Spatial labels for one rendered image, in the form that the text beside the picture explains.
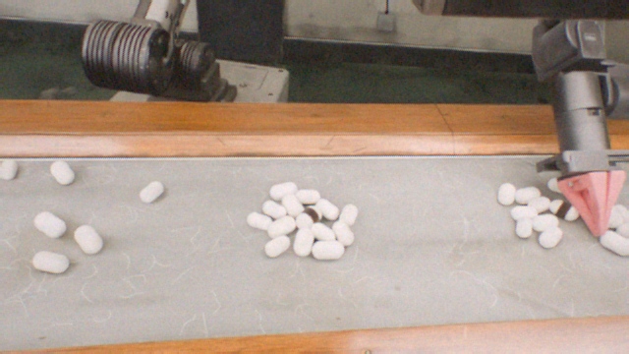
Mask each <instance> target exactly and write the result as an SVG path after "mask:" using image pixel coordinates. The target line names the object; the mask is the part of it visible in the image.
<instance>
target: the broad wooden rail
mask: <svg viewBox="0 0 629 354"><path fill-rule="evenodd" d="M606 124H607V129H608V133H609V140H610V145H611V149H629V120H606ZM558 153H559V149H558V143H557V136H556V131H555V125H554V117H553V111H552V105H443V104H330V103H218V102H204V103H191V102H120V101H105V100H0V159H56V158H221V157H384V156H548V155H557V154H558Z"/></svg>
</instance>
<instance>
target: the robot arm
mask: <svg viewBox="0 0 629 354"><path fill-rule="evenodd" d="M604 26H605V22H595V21H565V20H538V25H537V26H535V27H534V28H533V37H532V58H533V62H534V68H535V74H537V75H538V81H539V83H546V84H549V92H550V98H551V105H552V111H553V117H554V125H555V131H556V136H557V143H558V149H559V153H558V154H557V155H555V156H553V157H551V158H547V159H545V160H542V161H540V162H537V163H536V166H537V172H538V174H540V173H543V172H561V175H565V176H561V177H558V178H556V181H557V187H558V190H559V191H560V192H561V193H562V195H563V196H565V197H566V198H567V199H568V201H569V202H570V203H571V204H572V206H573V207H574V208H575V209H576V210H577V211H579V213H580V214H581V216H582V217H583V219H584V220H585V223H586V225H587V226H588V228H589V229H590V231H591V233H593V234H594V235H595V236H599V235H604V234H606V231H607V227H608V223H609V219H610V215H611V211H612V208H613V206H614V202H615V200H616V198H617V195H618V193H620V190H621V187H622V185H623V182H624V180H625V178H626V176H625V170H624V166H616V164H615V163H616V162H628V163H629V149H611V145H610V140H609V133H608V129H607V124H606V120H629V65H622V64H617V63H616V59H606V54H605V49H604Z"/></svg>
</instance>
